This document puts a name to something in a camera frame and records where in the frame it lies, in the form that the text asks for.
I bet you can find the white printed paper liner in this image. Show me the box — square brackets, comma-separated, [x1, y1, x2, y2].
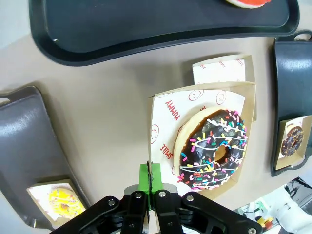
[192, 58, 246, 85]
[27, 184, 86, 224]
[150, 89, 246, 176]
[280, 118, 305, 161]

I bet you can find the brown cardboard food box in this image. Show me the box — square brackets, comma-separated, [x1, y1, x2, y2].
[147, 81, 258, 200]
[191, 55, 258, 122]
[274, 115, 312, 171]
[26, 179, 87, 226]

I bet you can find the chocolate sprinkled donut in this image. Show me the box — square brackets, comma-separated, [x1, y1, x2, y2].
[173, 106, 248, 191]

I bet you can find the yellow sprinkled donut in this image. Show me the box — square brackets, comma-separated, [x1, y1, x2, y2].
[47, 188, 86, 219]

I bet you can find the yellow red emergency stop button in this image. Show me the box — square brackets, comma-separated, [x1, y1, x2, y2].
[257, 214, 273, 230]

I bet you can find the dark serving tray with handles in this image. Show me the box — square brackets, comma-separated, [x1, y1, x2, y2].
[0, 85, 92, 231]
[270, 30, 312, 177]

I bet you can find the black serving tray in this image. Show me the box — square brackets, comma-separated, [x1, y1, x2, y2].
[28, 0, 300, 67]

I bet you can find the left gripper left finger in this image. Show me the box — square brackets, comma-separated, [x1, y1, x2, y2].
[50, 162, 153, 234]

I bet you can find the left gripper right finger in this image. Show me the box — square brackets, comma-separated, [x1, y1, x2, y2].
[149, 163, 263, 234]

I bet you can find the purple sprinkled donut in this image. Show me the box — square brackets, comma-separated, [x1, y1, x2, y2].
[280, 125, 305, 157]

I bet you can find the red glazed donut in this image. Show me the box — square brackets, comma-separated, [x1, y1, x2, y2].
[225, 0, 272, 9]

